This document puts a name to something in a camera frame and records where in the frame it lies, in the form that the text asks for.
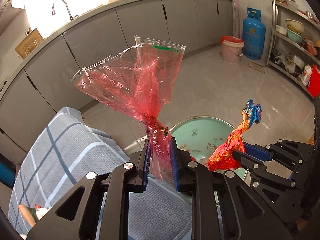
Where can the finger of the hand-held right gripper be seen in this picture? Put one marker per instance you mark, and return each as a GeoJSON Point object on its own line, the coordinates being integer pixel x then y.
{"type": "Point", "coordinates": [260, 153]}
{"type": "Point", "coordinates": [250, 162]}

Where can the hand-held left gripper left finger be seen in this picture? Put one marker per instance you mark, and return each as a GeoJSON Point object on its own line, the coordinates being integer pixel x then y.
{"type": "Point", "coordinates": [147, 165]}

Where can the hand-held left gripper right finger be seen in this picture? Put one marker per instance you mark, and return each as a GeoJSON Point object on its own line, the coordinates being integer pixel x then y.
{"type": "Point", "coordinates": [175, 165]}

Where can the orange and blue snack wrapper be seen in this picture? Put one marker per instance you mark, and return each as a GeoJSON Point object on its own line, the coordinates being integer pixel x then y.
{"type": "Point", "coordinates": [225, 152]}

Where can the green enamel basin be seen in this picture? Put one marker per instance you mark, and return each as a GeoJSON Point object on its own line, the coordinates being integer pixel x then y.
{"type": "Point", "coordinates": [200, 132]}

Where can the red transparent plastic bag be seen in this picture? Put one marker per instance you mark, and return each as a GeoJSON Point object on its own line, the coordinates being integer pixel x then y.
{"type": "Point", "coordinates": [140, 87]}

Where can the blue plaid tablecloth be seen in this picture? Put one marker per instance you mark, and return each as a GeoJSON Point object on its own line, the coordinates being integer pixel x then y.
{"type": "Point", "coordinates": [62, 155]}

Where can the flat wooden board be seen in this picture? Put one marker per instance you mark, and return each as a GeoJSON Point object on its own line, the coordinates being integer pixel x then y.
{"type": "Point", "coordinates": [256, 67]}

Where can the red bag on shelf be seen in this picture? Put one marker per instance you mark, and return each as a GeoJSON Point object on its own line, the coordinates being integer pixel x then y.
{"type": "Point", "coordinates": [315, 82]}

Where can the white jar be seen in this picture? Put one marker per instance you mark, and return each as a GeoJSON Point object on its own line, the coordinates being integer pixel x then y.
{"type": "Point", "coordinates": [306, 75]}

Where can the metal pot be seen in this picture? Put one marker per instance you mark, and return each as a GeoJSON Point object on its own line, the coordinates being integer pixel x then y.
{"type": "Point", "coordinates": [297, 60]}

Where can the pink bucket with red liner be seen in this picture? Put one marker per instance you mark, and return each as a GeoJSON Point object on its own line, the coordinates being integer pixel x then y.
{"type": "Point", "coordinates": [231, 52]}

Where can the blue gas cylinder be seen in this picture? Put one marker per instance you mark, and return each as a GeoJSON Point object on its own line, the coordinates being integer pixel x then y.
{"type": "Point", "coordinates": [253, 37]}

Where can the green bowl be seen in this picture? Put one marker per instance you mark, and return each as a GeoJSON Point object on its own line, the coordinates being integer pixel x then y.
{"type": "Point", "coordinates": [295, 37]}

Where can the metal storage shelf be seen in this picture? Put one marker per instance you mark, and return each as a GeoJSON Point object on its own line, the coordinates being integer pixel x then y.
{"type": "Point", "coordinates": [275, 30]}

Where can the small white bowl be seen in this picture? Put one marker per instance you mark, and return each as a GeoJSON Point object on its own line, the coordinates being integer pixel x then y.
{"type": "Point", "coordinates": [281, 30]}

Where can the brown packet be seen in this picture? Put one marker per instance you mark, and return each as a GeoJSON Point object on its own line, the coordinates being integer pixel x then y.
{"type": "Point", "coordinates": [27, 213]}

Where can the grey lower cabinets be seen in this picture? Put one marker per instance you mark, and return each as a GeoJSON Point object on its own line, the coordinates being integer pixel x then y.
{"type": "Point", "coordinates": [100, 42]}

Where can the beige bowl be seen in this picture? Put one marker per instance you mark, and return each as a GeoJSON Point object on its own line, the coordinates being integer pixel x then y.
{"type": "Point", "coordinates": [295, 25]}

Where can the steel kitchen faucet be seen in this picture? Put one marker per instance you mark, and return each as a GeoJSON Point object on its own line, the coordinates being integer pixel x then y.
{"type": "Point", "coordinates": [70, 15]}

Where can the wooden cutting board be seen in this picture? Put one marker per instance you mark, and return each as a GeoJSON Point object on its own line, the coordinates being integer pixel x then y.
{"type": "Point", "coordinates": [27, 45]}

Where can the bright window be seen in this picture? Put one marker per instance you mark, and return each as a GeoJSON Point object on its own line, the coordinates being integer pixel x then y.
{"type": "Point", "coordinates": [37, 5]}

